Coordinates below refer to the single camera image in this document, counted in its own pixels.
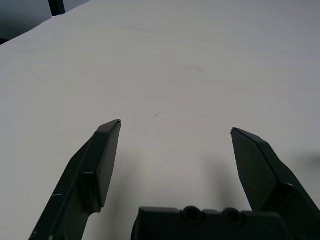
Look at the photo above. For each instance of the black metal pole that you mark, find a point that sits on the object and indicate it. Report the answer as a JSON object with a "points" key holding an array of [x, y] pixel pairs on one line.
{"points": [[57, 7]]}

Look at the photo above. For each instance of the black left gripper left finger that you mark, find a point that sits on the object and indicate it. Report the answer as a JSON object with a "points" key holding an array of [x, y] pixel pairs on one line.
{"points": [[82, 175]]}

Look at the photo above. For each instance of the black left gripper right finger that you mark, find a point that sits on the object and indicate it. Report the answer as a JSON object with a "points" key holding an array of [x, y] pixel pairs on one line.
{"points": [[265, 175]]}

